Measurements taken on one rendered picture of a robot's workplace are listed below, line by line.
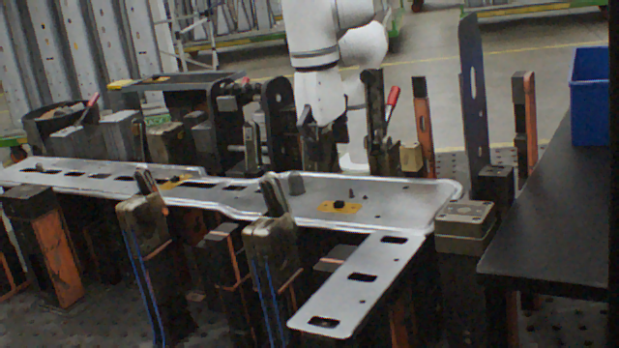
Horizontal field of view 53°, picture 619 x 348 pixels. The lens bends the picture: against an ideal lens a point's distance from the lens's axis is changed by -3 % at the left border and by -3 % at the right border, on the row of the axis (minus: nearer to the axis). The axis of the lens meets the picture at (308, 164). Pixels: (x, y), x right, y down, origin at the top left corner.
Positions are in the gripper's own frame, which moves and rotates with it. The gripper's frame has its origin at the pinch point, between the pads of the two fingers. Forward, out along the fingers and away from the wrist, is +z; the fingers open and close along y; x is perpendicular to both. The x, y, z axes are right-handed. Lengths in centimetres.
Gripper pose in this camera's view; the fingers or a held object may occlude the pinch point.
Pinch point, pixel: (329, 147)
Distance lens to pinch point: 116.5
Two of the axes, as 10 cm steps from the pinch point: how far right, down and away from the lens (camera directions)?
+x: 8.5, 0.5, -5.3
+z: 1.6, 9.3, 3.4
